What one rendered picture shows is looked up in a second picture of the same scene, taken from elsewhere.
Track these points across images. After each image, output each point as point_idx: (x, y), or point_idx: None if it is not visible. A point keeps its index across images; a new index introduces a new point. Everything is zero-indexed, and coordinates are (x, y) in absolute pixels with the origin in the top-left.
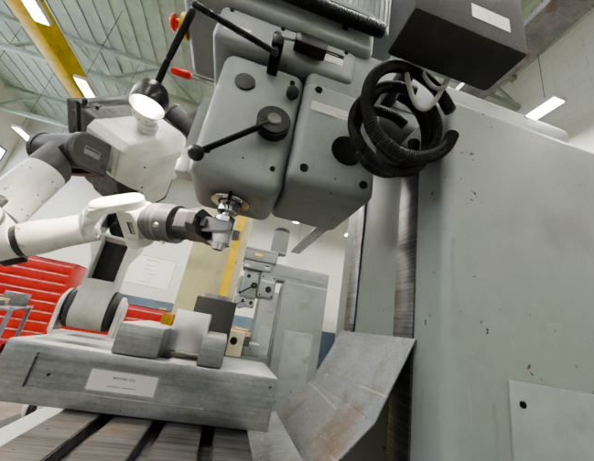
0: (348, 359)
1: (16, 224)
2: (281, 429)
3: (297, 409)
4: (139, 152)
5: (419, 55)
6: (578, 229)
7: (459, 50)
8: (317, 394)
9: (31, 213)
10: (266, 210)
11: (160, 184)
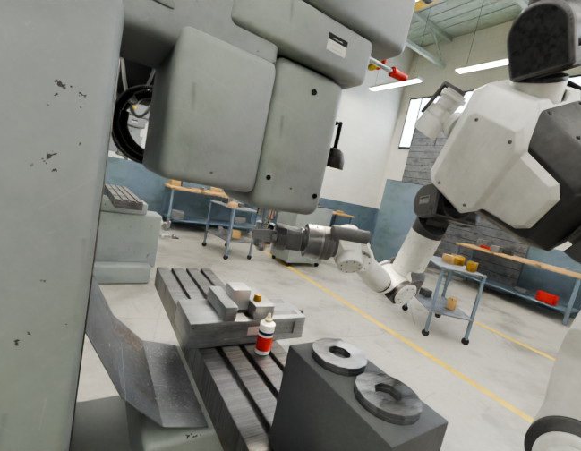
0: (102, 326)
1: (388, 272)
2: (157, 387)
3: (142, 387)
4: (432, 171)
5: None
6: None
7: (135, 101)
8: (125, 370)
9: (404, 265)
10: (240, 200)
11: (503, 181)
